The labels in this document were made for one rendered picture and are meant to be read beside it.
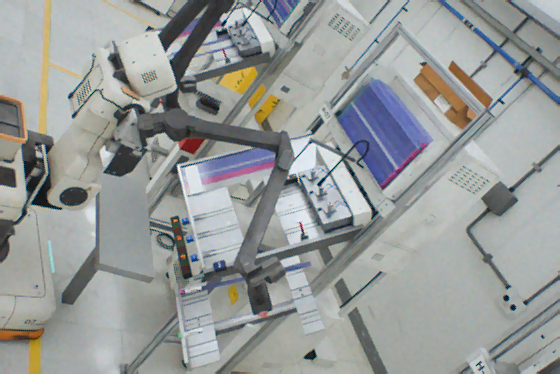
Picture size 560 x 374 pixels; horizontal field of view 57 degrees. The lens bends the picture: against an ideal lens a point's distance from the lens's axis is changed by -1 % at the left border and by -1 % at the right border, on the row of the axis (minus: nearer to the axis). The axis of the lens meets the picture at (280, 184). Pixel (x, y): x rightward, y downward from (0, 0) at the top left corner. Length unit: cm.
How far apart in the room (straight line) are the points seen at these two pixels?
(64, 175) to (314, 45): 190
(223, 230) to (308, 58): 150
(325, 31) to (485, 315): 202
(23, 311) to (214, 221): 85
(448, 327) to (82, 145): 260
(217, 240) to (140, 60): 88
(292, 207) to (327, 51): 138
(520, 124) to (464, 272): 105
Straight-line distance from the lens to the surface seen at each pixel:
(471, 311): 363
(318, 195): 236
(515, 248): 357
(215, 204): 247
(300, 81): 352
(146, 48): 190
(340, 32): 346
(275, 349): 291
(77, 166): 204
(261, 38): 337
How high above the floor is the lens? 205
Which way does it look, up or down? 24 degrees down
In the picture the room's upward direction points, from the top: 41 degrees clockwise
